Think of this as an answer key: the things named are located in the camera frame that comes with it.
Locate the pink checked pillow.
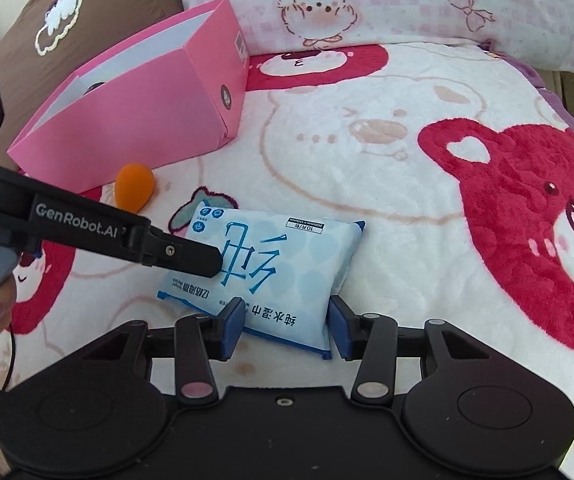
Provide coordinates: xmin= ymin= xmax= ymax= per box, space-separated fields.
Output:
xmin=169 ymin=0 xmax=574 ymax=73

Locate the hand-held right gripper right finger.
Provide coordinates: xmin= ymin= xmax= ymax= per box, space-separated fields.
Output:
xmin=328 ymin=295 xmax=478 ymax=405

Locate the blue wet wipes pack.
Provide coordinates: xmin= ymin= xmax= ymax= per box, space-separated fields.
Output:
xmin=157 ymin=202 xmax=368 ymax=361

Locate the pink cardboard box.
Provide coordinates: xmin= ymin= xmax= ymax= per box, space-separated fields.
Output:
xmin=7 ymin=0 xmax=250 ymax=193

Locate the bear printed blanket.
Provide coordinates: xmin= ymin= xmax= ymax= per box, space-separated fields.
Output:
xmin=0 ymin=42 xmax=574 ymax=480

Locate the orange makeup sponge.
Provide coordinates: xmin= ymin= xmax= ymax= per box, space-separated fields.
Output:
xmin=114 ymin=162 xmax=157 ymax=213

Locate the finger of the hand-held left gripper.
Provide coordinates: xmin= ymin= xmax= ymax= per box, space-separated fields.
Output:
xmin=122 ymin=225 xmax=224 ymax=279

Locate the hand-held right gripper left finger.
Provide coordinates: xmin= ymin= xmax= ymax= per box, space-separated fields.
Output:
xmin=67 ymin=297 xmax=246 ymax=406

